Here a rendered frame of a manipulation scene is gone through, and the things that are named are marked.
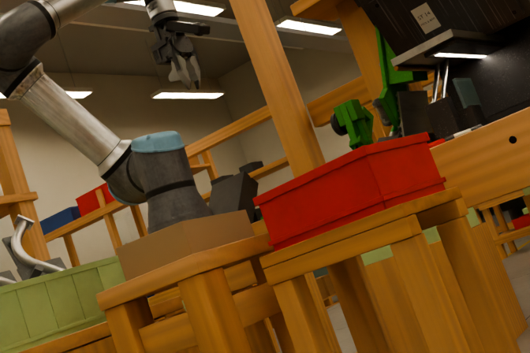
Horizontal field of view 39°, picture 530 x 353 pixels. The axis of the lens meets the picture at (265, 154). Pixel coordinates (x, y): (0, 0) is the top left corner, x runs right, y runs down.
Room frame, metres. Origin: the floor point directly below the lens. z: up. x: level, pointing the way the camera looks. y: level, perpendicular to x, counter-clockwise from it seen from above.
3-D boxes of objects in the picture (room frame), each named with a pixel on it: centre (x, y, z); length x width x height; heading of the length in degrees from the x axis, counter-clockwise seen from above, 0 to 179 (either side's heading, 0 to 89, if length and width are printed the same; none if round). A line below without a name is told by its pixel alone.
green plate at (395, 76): (1.94, -0.42, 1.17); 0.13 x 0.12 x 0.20; 54
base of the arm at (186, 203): (1.69, 0.23, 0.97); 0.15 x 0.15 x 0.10
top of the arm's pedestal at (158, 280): (1.69, 0.23, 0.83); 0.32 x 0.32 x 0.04; 54
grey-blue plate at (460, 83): (1.76, -0.50, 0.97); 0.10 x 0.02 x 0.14; 144
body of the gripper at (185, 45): (1.93, 0.13, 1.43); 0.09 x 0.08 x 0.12; 54
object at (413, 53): (1.82, -0.53, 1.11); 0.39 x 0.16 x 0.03; 144
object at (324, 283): (11.42, 0.17, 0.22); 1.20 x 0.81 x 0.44; 151
